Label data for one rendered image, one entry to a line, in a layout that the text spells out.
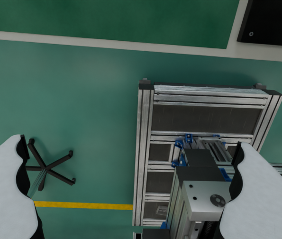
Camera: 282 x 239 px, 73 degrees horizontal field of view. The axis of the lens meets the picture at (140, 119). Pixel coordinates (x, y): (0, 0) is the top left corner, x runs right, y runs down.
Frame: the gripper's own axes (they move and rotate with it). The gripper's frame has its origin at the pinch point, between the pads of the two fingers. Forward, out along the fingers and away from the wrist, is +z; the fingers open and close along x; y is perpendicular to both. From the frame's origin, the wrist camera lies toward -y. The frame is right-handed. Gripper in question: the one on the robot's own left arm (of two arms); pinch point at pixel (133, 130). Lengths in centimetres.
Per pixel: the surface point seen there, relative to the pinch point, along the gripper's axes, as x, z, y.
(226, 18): 21.0, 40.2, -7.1
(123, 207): -7, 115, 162
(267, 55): 34, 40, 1
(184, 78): 33, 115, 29
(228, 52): 23.6, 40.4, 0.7
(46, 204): -82, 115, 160
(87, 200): -42, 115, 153
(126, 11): -2.6, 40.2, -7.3
